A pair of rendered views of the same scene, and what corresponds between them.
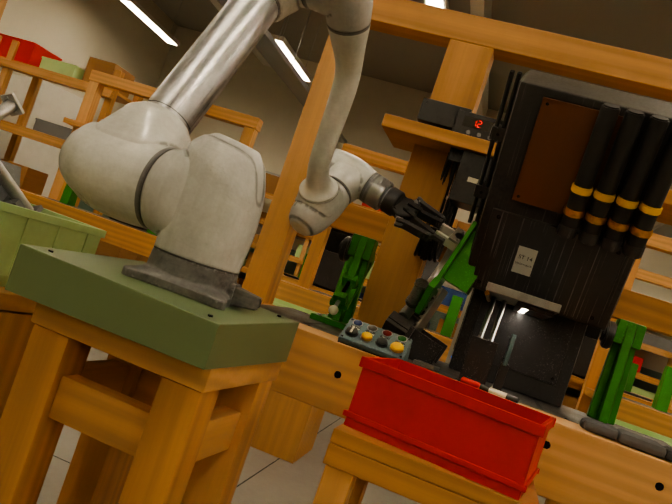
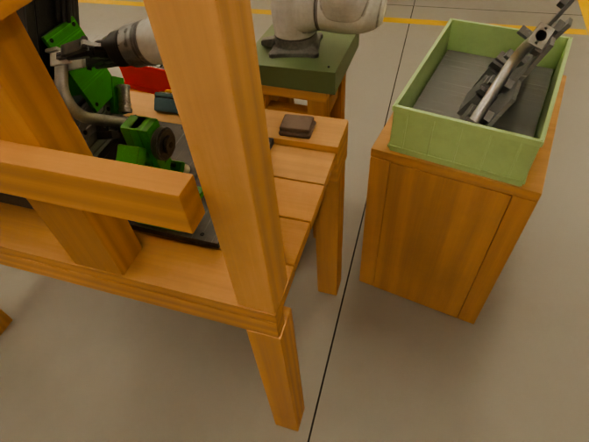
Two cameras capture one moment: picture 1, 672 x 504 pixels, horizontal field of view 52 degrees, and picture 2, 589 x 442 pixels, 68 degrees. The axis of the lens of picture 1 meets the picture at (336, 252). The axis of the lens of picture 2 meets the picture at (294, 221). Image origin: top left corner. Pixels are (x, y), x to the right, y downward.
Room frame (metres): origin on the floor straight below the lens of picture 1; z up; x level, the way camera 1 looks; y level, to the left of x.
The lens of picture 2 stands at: (2.76, 0.34, 1.72)
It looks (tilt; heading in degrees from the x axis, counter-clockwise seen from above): 49 degrees down; 187
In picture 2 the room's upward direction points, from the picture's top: 5 degrees counter-clockwise
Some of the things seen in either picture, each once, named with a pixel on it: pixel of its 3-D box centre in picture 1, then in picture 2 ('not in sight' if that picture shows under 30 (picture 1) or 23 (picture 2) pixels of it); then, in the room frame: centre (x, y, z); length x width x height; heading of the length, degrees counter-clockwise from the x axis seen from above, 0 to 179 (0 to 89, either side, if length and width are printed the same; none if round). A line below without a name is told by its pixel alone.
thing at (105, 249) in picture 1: (112, 257); not in sight; (10.51, 3.19, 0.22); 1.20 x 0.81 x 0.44; 170
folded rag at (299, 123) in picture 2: not in sight; (297, 125); (1.67, 0.25, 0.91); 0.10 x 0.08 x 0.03; 77
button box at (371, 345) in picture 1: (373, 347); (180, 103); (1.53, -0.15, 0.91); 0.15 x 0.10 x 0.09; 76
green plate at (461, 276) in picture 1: (465, 263); (74, 64); (1.73, -0.32, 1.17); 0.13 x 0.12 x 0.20; 76
